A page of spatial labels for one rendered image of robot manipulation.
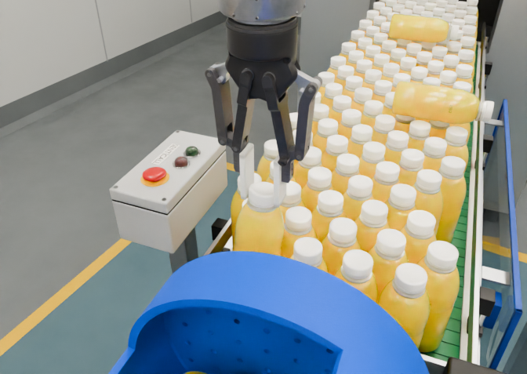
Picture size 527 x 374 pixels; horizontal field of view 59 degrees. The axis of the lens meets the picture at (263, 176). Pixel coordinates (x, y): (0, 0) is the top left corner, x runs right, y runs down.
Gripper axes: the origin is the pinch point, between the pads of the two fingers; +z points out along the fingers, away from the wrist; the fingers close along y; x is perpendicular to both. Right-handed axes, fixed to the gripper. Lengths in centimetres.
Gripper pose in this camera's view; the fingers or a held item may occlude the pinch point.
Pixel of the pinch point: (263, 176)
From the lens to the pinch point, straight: 60.0
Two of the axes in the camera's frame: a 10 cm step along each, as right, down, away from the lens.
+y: 9.3, 2.0, -3.1
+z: 0.1, 8.2, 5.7
